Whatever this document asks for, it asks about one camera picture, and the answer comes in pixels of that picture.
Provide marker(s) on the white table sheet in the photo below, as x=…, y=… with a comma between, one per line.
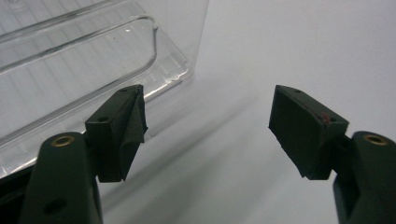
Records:
x=280, y=46

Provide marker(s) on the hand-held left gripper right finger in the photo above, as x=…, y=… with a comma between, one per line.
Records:
x=305, y=133

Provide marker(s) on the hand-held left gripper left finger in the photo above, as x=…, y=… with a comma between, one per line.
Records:
x=115, y=133

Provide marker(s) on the clear plastic bin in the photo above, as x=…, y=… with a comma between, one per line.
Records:
x=77, y=62

